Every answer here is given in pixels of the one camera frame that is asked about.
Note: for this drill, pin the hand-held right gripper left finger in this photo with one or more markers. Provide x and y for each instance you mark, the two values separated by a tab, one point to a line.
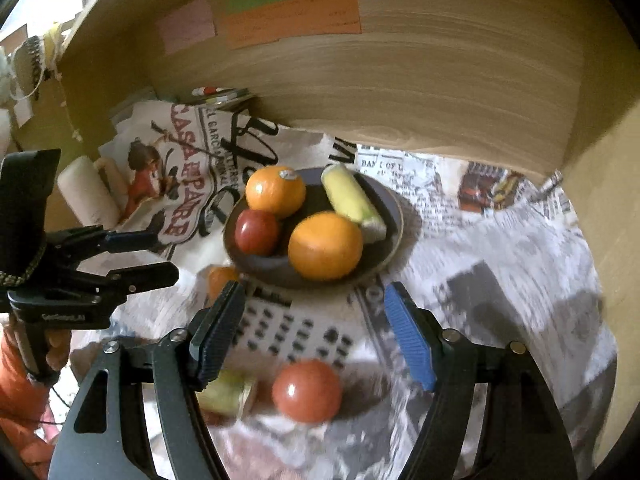
220	336

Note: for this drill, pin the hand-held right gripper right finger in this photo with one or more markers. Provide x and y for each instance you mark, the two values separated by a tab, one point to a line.
406	336

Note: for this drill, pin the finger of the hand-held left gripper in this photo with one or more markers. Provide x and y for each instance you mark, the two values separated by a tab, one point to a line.
125	241
145	277

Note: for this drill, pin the red tomato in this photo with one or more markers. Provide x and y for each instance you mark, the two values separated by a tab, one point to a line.
306	391

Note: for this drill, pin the dark round plate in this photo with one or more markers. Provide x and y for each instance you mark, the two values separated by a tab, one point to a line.
315	194

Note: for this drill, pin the person's left forearm orange sleeve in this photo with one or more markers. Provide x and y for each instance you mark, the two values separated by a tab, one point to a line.
17	395

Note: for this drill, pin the person's left hand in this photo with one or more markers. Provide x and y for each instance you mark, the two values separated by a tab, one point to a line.
59	352

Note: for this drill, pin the small tangerine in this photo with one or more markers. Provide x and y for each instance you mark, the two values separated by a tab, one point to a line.
219	280

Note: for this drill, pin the yellow-green fruit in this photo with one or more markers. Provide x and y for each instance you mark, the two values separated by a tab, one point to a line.
227	394

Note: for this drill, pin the white paper towel roll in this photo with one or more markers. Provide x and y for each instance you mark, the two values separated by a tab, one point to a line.
87	192

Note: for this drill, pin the red apple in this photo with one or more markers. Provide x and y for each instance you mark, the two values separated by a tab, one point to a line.
256	232

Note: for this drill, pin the newspaper print tablecloth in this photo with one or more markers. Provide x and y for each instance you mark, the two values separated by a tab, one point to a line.
500	270

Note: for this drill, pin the large plain orange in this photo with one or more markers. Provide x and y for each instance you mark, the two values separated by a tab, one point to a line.
325	247

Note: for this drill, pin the yellow corn cob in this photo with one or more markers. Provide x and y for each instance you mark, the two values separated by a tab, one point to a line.
350	197

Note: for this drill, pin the orange with sticker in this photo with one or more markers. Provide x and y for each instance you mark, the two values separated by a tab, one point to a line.
272	192

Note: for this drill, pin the stack of thin books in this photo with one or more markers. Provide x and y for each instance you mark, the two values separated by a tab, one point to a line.
227	99

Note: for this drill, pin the small metal object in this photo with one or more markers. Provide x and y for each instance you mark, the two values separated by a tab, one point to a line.
550	184

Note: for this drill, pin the pink sticky note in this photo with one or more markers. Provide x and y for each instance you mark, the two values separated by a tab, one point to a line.
186	26

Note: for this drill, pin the orange sticky note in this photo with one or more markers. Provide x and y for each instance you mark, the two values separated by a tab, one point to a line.
292	20

